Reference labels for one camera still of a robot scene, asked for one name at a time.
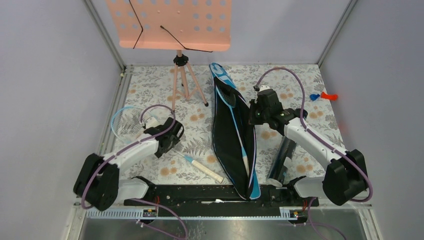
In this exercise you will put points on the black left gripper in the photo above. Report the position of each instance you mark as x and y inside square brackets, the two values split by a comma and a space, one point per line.
[175, 140]

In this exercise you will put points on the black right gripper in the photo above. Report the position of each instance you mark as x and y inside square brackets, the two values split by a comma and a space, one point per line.
[252, 120]

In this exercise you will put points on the black shuttlecock tube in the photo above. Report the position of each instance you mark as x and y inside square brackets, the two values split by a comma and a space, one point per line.
[279, 168]

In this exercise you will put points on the light blue racket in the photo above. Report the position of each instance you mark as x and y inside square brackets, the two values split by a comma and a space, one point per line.
[230, 101]
[127, 127]

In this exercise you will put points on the blue sport racket bag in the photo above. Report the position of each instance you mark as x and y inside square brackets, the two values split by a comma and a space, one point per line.
[225, 143]

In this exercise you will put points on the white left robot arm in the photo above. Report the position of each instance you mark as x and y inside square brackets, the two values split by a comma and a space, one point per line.
[99, 183]

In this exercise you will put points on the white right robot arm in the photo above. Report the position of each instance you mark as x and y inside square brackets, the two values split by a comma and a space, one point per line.
[345, 171]

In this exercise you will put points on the blue clip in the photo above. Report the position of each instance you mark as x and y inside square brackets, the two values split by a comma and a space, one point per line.
[314, 97]

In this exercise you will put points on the pink tripod stand legs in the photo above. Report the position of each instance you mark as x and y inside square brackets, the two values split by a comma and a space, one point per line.
[181, 64]

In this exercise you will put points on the orange clip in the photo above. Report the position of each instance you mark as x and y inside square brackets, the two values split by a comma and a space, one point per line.
[330, 97]

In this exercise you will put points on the pink perforated music stand desk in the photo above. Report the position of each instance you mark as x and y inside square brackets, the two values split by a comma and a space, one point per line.
[196, 25]

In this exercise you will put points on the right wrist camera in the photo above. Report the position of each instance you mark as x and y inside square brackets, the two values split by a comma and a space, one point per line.
[264, 88]

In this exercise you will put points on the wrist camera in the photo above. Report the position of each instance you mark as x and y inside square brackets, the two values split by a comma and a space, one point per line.
[264, 88]
[150, 122]

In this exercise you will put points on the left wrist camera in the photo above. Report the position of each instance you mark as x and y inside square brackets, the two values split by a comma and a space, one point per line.
[150, 122]

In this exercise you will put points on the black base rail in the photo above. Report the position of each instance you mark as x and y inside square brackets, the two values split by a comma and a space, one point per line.
[223, 201]

